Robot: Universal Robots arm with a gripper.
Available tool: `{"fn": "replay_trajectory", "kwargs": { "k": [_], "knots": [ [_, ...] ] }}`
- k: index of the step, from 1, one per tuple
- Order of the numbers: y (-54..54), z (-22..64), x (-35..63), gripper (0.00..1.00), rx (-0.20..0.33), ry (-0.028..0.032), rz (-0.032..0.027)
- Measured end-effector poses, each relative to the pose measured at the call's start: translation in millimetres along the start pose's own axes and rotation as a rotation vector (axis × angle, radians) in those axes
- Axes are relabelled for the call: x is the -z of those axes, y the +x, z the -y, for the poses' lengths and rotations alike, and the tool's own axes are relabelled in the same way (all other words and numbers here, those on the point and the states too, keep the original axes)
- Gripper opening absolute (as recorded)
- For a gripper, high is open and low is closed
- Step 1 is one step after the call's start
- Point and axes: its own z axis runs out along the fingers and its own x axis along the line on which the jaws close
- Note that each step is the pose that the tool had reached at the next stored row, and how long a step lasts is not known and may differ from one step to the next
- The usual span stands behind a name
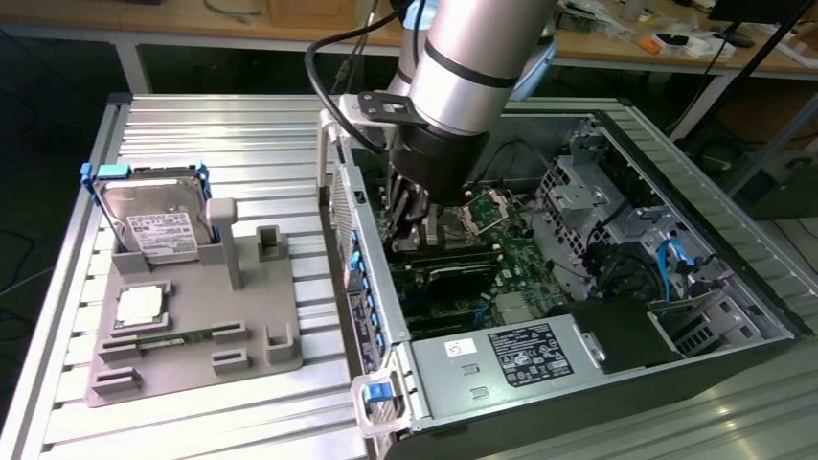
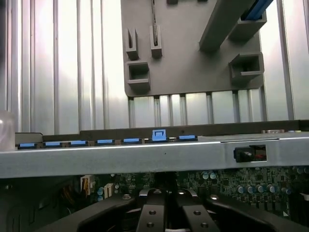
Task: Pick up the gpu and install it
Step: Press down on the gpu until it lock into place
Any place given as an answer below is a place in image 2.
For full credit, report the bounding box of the open black PC case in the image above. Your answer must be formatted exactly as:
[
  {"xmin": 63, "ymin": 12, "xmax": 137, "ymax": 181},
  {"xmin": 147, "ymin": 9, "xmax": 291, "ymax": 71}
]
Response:
[{"xmin": 0, "ymin": 120, "xmax": 309, "ymax": 232}]

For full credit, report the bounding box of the hard disk with blue carrier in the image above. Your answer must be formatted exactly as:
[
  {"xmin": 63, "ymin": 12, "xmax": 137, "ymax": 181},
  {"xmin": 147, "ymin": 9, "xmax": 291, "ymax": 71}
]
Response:
[{"xmin": 240, "ymin": 0, "xmax": 275, "ymax": 20}]

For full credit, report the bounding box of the green RAM stick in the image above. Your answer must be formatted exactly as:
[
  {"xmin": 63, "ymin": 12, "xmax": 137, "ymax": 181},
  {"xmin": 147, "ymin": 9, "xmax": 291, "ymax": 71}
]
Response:
[{"xmin": 149, "ymin": 0, "xmax": 162, "ymax": 47}]

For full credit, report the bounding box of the green motherboard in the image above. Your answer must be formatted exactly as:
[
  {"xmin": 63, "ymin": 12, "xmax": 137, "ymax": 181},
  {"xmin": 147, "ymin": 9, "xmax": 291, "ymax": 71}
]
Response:
[{"xmin": 79, "ymin": 166, "xmax": 309, "ymax": 232}]

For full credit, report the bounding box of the grey parts rack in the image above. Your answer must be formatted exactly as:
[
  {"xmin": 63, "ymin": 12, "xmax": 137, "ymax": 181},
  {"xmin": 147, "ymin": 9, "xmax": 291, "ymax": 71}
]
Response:
[{"xmin": 120, "ymin": 0, "xmax": 268, "ymax": 98}]

